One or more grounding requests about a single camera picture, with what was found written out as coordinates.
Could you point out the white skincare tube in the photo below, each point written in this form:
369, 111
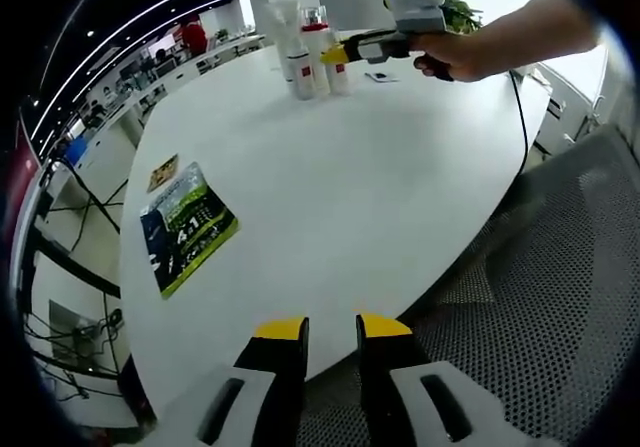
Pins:
285, 32

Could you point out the black frame standing desk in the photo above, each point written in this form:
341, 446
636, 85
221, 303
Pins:
65, 267

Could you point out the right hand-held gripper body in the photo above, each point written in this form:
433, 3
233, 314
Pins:
420, 9

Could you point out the green skincare mask packet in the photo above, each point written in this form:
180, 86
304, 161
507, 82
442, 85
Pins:
190, 232

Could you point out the red collar pump skincare bottle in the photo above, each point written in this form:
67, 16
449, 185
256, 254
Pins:
317, 47

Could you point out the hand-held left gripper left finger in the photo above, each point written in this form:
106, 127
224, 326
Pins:
280, 382

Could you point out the gold skincare sachet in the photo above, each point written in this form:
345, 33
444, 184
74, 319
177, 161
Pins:
163, 172

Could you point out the white office counter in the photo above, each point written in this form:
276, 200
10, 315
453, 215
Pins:
170, 74

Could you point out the person's right hand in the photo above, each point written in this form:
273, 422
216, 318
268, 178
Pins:
455, 54

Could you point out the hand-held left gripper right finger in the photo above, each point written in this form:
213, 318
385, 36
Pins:
385, 392

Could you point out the blue storage bin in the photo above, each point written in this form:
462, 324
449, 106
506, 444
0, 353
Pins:
76, 152

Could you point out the white skincare bottle clear cap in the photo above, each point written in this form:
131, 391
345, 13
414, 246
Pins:
340, 79

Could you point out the potted green plant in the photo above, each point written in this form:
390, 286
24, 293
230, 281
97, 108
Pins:
465, 14

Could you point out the grey mesh office chair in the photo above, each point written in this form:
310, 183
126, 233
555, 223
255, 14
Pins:
525, 292

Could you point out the white laptop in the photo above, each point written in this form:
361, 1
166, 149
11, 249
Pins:
27, 142

